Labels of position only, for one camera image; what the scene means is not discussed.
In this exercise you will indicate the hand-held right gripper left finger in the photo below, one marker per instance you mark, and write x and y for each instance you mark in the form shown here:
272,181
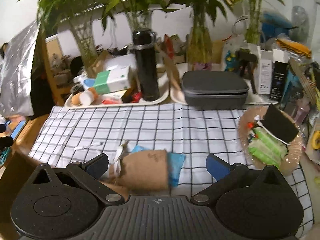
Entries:
96,166

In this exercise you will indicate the smartphone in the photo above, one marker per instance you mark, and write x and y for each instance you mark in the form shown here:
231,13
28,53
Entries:
18,131

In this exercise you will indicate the silver foil bag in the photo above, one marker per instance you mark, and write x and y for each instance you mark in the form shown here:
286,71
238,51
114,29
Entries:
17,80

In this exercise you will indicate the green tissue packet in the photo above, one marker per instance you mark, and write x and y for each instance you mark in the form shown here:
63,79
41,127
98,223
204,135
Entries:
272,142
262,157

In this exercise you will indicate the red packet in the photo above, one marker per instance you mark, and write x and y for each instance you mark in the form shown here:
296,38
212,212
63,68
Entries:
135,97

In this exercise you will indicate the black thermos bottle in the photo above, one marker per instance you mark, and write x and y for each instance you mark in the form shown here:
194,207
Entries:
147,70

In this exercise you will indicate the grey zip case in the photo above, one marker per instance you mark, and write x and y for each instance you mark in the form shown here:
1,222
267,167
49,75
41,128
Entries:
215,90

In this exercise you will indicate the colourful printed plastic bag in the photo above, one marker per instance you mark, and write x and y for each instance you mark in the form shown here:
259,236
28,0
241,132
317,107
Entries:
231,57

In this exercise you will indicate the black tape roll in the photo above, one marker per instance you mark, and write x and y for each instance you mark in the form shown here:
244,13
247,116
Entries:
76,88

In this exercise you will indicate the black mini tripod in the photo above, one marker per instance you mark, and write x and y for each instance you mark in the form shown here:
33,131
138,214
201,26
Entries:
246,60

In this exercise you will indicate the black oval object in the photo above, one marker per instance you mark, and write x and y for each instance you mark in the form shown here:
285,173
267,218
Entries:
76,65

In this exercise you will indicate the yellow orange cloth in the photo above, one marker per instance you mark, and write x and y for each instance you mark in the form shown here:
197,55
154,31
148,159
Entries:
296,47

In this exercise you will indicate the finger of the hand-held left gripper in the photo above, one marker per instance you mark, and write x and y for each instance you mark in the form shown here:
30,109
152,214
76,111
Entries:
6,142

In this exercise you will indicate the black white checked tablecloth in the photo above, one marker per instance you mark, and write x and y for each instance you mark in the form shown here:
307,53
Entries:
150,130

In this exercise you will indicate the white orange plastic bottle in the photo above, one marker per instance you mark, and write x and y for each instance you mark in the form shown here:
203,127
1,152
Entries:
88,97

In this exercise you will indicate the white blue spray bottle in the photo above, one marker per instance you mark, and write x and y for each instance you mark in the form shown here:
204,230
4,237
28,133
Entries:
87,82

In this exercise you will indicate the green white carton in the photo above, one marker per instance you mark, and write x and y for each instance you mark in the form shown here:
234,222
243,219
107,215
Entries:
113,81

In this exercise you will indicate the blue carton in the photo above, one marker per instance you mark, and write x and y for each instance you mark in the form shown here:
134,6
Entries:
291,92

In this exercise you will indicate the green white tissue box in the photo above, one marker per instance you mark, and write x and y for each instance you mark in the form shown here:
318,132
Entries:
122,61

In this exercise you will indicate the black carton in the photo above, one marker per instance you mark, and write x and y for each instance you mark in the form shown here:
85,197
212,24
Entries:
278,82

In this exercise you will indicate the brown cardboard box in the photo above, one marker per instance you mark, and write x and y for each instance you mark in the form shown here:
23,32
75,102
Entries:
15,170

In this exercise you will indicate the red snack bag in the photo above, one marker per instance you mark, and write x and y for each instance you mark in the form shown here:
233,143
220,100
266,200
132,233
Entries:
169,46

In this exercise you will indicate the white tray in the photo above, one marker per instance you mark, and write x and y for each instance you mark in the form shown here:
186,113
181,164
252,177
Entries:
155,101

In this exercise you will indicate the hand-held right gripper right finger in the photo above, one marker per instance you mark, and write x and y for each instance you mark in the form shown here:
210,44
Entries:
218,167

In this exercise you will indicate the blue packet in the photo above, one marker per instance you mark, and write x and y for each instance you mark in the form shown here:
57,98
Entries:
176,167

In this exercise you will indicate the lucky bamboo in glass vase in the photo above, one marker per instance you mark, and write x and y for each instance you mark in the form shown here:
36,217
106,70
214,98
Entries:
198,47
138,20
85,45
253,30

